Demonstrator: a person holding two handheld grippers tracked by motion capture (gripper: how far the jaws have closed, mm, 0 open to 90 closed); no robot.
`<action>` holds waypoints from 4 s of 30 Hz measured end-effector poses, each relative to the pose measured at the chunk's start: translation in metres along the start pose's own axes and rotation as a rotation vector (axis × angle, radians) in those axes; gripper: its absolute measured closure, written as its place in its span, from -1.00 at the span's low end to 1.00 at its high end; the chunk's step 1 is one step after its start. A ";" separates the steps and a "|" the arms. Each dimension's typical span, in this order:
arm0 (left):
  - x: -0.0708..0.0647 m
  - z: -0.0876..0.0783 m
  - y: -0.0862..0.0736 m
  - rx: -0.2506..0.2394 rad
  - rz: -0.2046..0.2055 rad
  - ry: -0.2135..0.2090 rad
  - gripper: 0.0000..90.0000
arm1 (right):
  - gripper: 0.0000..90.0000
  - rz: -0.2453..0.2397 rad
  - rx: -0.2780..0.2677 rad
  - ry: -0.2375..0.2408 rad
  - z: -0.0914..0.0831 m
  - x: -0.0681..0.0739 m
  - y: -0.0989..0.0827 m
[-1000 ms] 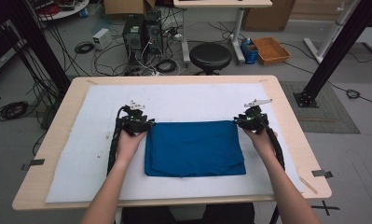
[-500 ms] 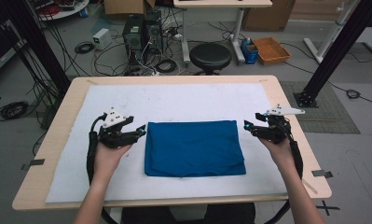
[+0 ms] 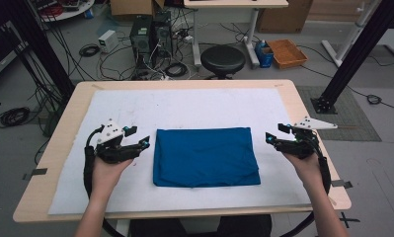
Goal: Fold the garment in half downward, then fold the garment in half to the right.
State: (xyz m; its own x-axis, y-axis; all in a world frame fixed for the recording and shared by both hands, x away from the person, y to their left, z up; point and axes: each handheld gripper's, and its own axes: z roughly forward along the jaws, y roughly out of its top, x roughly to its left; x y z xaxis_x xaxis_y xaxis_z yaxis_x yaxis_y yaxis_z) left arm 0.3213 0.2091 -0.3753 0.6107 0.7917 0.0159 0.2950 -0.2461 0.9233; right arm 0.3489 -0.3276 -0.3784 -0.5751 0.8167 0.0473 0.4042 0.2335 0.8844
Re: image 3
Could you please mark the light wooden table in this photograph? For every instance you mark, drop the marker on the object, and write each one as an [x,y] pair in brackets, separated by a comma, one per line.
[66,138]

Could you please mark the brown cardboard box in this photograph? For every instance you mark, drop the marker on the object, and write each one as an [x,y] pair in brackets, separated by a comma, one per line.
[283,16]
[132,6]

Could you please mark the orange cardboard tray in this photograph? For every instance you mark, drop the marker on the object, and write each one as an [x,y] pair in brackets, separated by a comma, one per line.
[287,54]

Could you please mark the black round stool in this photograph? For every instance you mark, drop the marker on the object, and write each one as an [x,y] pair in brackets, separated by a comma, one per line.
[222,59]

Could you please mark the grey tape strip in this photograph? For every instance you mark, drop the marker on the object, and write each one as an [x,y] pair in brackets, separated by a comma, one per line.
[342,183]
[36,173]

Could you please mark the blue T-shirt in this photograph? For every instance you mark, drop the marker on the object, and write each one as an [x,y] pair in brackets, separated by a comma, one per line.
[204,158]

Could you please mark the white table mat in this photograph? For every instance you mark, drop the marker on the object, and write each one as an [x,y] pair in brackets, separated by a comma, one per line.
[184,105]

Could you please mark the round white table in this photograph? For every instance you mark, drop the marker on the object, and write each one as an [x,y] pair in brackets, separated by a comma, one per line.
[66,8]

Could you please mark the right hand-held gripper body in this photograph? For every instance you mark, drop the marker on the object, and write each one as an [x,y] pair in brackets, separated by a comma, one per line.
[299,146]

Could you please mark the black metal frame post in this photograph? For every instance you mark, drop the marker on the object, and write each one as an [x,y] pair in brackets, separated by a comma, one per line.
[43,49]
[355,56]

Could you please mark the black computer tower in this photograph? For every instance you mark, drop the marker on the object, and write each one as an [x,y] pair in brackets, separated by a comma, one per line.
[141,39]
[163,33]

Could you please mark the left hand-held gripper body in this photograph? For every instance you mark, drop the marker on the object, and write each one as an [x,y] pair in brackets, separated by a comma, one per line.
[114,152]

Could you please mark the person's right hand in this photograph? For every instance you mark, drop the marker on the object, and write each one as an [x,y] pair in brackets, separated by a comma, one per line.
[308,173]

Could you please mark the white desk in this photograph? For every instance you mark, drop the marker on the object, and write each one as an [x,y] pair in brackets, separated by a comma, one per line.
[234,3]

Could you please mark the blue box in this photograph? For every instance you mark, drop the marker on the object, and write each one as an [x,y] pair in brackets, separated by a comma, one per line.
[263,54]

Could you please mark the grey floor mat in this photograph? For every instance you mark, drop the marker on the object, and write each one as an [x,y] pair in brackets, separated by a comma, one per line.
[352,118]

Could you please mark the white metal stand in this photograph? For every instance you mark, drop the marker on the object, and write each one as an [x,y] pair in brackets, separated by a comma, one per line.
[349,36]

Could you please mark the black tape cross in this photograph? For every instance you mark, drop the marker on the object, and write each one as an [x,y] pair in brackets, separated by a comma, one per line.
[348,220]

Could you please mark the person's left hand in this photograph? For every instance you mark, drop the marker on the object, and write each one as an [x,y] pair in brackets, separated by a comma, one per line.
[107,176]

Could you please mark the white power supply box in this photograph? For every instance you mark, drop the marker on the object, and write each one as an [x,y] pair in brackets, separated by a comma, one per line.
[108,41]

